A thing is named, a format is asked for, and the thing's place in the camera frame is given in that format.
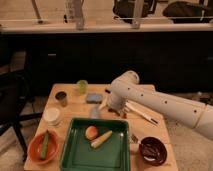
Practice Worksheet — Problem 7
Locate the dark metal cup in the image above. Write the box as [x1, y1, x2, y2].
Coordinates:
[55, 91, 68, 107]

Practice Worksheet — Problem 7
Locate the green cup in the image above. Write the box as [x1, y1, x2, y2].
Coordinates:
[77, 80, 88, 94]

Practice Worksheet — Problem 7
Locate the white handled spatula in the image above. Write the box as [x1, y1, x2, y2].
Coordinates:
[126, 102, 158, 125]

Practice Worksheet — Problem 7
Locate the peach fruit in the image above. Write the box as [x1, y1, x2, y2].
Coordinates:
[85, 126, 98, 140]

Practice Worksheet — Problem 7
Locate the black chair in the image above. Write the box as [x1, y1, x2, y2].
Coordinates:
[0, 73, 42, 160]

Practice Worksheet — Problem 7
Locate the dark purple bowl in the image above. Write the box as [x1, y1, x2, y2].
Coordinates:
[139, 137, 167, 166]

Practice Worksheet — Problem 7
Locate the metal fork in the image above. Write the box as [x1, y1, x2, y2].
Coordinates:
[130, 134, 140, 144]

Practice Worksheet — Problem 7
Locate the blue sponge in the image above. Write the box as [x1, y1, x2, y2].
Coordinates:
[85, 93, 103, 104]

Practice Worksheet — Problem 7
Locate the brown grape bunch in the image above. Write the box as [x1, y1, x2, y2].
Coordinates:
[114, 109, 127, 119]

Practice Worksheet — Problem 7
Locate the orange bowl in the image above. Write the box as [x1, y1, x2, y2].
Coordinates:
[27, 130, 59, 165]

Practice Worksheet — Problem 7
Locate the yellow corn cob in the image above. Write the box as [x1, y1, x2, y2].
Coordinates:
[91, 131, 112, 148]

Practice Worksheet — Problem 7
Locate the green cucumber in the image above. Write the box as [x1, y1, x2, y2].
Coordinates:
[40, 130, 49, 160]

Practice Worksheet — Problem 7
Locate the green plastic tray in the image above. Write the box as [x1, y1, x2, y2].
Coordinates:
[60, 118, 131, 171]

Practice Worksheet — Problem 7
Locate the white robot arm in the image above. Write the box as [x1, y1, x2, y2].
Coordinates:
[106, 70, 213, 140]

